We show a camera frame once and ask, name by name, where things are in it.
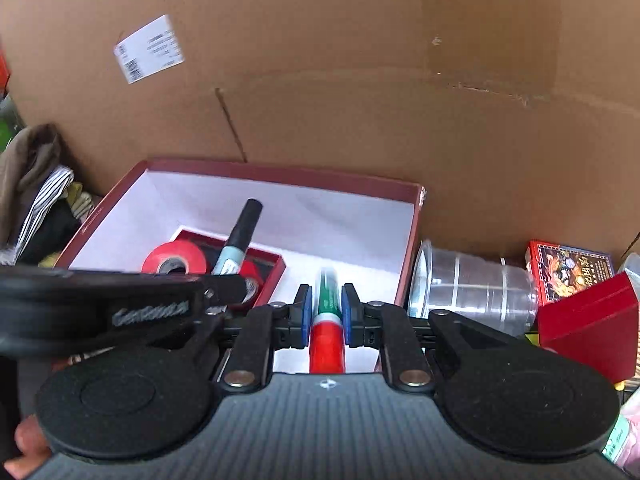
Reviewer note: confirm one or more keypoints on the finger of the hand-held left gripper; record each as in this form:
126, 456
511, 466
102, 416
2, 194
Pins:
125, 285

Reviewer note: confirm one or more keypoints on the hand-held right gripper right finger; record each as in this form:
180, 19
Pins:
350, 315

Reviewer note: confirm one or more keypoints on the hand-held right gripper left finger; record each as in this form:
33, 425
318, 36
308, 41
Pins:
305, 315

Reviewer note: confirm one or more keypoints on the red green marker pen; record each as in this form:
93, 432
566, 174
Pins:
327, 340

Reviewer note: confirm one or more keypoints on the red tape roll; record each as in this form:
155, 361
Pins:
196, 255
252, 271

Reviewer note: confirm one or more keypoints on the dark red storage box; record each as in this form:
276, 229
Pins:
350, 220

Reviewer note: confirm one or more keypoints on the blue label marker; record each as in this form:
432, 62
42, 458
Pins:
245, 225

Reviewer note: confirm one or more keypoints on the person's left hand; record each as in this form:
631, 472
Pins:
32, 440

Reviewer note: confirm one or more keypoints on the black cloth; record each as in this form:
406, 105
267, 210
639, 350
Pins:
55, 235

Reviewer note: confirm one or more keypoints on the yellow cloth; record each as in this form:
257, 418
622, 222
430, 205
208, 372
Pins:
80, 200

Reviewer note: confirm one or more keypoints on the striped cloth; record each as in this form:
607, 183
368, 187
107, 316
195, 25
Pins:
47, 195

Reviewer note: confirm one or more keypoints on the clear plastic cup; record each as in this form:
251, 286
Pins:
475, 285

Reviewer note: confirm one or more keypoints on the brown cloth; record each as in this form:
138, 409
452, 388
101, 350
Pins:
30, 170

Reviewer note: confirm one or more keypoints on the brown cardboard panel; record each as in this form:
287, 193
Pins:
325, 110

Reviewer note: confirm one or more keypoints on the illustrated red card box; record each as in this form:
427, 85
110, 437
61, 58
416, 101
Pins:
565, 270

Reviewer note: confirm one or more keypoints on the white shipping label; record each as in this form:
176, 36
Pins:
150, 47

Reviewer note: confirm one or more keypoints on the red gift box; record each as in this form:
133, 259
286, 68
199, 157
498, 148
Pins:
590, 320

